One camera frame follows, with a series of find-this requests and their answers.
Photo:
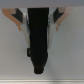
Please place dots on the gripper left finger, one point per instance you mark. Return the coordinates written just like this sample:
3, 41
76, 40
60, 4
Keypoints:
20, 18

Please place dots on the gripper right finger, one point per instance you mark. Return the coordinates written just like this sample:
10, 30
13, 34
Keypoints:
57, 18

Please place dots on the white sliding door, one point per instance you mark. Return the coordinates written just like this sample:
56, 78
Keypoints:
11, 56

